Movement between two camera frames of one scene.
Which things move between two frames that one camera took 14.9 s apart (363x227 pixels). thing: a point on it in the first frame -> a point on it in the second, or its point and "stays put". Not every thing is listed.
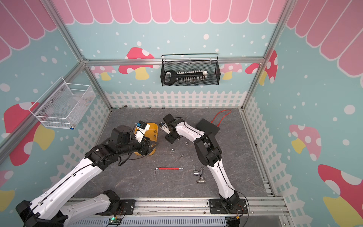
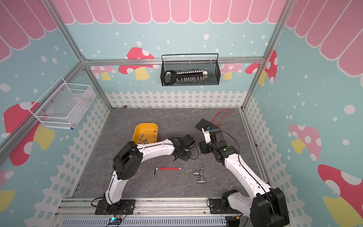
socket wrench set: x=171 y=76 stays put
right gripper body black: x=170 y=137 -> x=208 y=147
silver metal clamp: x=197 y=173 stays put
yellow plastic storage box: x=152 y=133 stays put
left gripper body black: x=141 y=147 -> x=184 y=154
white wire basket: x=63 y=105 stays put
